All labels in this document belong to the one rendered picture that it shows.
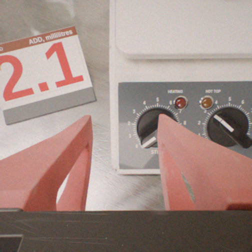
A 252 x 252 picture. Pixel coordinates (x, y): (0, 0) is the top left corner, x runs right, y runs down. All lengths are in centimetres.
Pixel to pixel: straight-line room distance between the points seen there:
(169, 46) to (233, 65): 5
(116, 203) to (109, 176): 3
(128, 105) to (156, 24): 6
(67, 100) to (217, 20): 15
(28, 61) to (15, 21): 7
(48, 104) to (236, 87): 17
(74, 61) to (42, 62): 3
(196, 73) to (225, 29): 4
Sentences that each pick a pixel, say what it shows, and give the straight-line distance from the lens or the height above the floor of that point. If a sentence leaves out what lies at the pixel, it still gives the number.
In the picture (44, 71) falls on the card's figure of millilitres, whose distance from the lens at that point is 27.
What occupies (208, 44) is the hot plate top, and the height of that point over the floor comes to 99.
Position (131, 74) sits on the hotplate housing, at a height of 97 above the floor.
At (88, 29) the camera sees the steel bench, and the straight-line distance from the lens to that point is 31.
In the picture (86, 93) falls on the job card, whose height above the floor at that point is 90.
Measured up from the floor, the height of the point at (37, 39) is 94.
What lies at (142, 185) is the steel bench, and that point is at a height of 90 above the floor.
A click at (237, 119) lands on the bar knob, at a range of 23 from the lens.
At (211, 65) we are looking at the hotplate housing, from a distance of 22.
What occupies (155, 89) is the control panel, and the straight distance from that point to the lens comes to 21.
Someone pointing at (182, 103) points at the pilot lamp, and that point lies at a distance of 21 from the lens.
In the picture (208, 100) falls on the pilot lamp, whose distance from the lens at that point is 21.
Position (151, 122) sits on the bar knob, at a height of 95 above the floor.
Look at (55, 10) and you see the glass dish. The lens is 32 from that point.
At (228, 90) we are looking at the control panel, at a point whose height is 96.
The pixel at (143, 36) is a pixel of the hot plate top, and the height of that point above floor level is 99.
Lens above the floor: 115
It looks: 76 degrees down
